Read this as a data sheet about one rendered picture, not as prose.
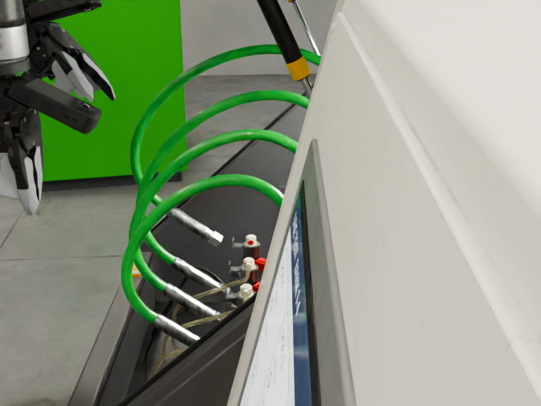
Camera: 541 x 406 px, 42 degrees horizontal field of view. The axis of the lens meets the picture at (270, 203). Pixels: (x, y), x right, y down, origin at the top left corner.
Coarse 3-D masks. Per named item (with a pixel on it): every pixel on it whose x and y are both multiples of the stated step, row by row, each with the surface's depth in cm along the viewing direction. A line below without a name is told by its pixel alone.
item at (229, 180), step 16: (224, 176) 82; (240, 176) 82; (176, 192) 84; (192, 192) 83; (272, 192) 83; (160, 208) 84; (144, 224) 85; (128, 256) 86; (128, 272) 87; (128, 288) 88; (144, 304) 90; (160, 320) 90; (176, 336) 90; (192, 336) 91
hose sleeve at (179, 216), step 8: (176, 208) 111; (168, 216) 111; (176, 216) 110; (184, 216) 111; (184, 224) 111; (192, 224) 111; (200, 224) 112; (200, 232) 111; (208, 232) 112; (208, 240) 112
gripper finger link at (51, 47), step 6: (48, 36) 114; (48, 42) 113; (54, 42) 114; (48, 48) 113; (54, 48) 112; (60, 48) 114; (54, 54) 113; (60, 54) 113; (60, 60) 112; (66, 60) 113; (60, 66) 113; (66, 66) 113; (66, 72) 113
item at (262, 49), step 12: (240, 48) 101; (252, 48) 101; (264, 48) 100; (276, 48) 100; (300, 48) 101; (204, 60) 102; (216, 60) 101; (228, 60) 101; (312, 60) 101; (192, 72) 102; (180, 84) 103; (156, 96) 104; (168, 96) 104; (156, 108) 104; (144, 120) 105; (132, 144) 106; (132, 156) 107; (132, 168) 108; (156, 204) 110
